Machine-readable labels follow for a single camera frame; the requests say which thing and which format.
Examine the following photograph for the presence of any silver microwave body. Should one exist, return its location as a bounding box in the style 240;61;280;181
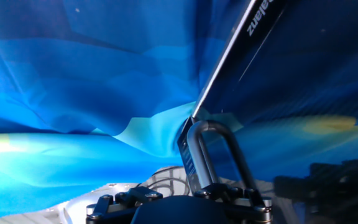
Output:
177;116;206;195

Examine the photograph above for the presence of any dark glass microwave door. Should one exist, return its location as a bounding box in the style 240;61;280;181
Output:
186;0;358;224

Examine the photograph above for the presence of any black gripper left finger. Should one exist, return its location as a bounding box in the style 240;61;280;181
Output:
85;185;164;224

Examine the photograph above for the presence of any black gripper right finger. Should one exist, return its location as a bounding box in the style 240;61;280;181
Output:
193;182;273;224

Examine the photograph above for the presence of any blue mountain print cloth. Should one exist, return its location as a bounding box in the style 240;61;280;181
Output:
0;0;251;215

